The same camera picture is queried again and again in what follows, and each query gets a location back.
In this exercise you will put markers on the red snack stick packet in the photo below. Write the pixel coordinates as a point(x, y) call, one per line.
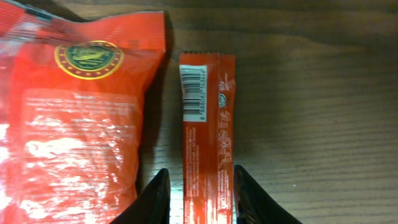
point(208, 94)

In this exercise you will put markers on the red chips bag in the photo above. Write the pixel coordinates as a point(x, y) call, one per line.
point(72, 98)

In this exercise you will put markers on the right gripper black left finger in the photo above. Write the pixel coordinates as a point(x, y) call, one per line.
point(152, 205)

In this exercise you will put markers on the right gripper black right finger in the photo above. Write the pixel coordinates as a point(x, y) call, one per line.
point(253, 205)

